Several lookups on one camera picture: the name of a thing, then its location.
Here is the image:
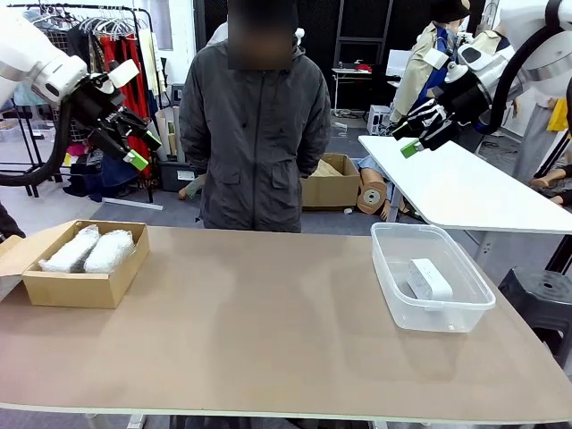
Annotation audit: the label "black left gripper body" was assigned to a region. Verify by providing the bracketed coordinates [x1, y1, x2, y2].
[69, 87, 130, 138]

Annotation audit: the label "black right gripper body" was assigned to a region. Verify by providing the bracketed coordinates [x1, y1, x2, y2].
[439, 70, 493, 125]

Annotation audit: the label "rounded bubble-wrapped clock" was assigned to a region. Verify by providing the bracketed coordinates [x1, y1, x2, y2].
[83, 229, 135, 275]

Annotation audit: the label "long bubble-wrapped clock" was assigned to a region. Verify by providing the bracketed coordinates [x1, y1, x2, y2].
[38, 224, 102, 273]

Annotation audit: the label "white unwrapped clock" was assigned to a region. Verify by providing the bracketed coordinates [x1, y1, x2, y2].
[405, 257, 454, 301]

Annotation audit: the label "cream paper roll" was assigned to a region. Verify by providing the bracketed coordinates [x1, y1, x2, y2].
[155, 110, 173, 157]

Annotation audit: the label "dark blue hanging garment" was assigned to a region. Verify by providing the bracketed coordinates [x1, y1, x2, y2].
[64, 151, 144, 202]

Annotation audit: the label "red hanging dress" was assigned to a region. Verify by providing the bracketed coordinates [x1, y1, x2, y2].
[98, 35, 153, 175]

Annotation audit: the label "mannequin in beige trench coat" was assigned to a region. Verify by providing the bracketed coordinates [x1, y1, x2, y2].
[392, 0, 470, 130]

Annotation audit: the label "black metal clothes rack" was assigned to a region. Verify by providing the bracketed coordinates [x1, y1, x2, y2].
[0, 3, 156, 205]

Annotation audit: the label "dark grey storage bin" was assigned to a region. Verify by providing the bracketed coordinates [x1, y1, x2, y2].
[158, 159, 200, 192]

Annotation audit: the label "white computer case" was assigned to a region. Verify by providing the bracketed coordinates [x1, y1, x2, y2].
[366, 105, 394, 135]

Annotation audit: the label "white box on shelf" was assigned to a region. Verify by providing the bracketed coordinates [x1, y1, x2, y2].
[386, 48, 415, 77]

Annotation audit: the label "white side table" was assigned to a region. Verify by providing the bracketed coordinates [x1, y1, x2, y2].
[358, 133, 572, 236]

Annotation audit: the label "mannequin in cream garment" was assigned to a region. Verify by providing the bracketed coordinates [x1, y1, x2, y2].
[468, 0, 513, 55]

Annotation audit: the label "cream hanging fabric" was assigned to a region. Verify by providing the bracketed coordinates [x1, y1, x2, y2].
[137, 29, 161, 97]

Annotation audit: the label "black hanging garment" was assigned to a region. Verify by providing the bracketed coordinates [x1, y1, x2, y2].
[66, 29, 104, 77]

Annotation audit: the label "kraft paper roll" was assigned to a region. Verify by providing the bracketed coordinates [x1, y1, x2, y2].
[356, 168, 394, 218]

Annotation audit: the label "person in grey jacket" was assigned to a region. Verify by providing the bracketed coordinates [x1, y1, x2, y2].
[178, 0, 332, 233]

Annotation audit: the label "bare mannequin limbs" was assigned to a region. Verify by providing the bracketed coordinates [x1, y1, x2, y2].
[529, 151, 572, 205]

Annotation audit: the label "person in light grey hoodie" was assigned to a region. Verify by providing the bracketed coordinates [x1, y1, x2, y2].
[204, 21, 230, 48]

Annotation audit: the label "brown cardboard carton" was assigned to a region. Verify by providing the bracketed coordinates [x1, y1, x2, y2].
[301, 153, 362, 211]

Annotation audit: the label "dark sleeved arm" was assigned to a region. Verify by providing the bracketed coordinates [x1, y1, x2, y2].
[0, 200, 27, 242]

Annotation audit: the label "open brown cardboard box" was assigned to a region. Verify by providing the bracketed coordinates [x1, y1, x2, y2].
[0, 218, 151, 310]

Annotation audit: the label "clear plastic container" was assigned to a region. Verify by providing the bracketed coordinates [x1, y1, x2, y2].
[369, 222, 497, 334]

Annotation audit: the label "black plastic stool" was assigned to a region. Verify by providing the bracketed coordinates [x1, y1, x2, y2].
[498, 266, 572, 354]

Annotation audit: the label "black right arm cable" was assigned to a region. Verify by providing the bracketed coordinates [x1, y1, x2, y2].
[475, 0, 564, 138]

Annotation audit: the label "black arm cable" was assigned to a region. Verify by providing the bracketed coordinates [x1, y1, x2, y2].
[475, 0, 564, 138]
[0, 102, 72, 188]

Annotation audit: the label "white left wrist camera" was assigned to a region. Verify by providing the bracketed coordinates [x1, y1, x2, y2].
[108, 59, 139, 89]

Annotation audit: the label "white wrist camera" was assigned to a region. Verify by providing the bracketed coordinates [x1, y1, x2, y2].
[424, 47, 450, 69]
[108, 59, 139, 89]

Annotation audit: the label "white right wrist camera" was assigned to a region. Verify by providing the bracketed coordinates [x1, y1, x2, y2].
[424, 47, 450, 69]

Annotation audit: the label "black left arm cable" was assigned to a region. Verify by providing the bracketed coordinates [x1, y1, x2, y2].
[0, 102, 72, 188]

